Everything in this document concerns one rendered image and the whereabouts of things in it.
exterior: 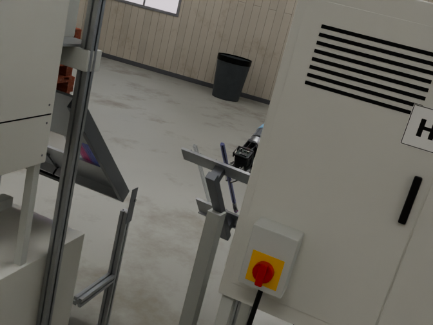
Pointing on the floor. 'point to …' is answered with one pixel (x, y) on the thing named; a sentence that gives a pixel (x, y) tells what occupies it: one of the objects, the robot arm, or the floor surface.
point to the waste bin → (230, 76)
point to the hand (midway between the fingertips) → (229, 180)
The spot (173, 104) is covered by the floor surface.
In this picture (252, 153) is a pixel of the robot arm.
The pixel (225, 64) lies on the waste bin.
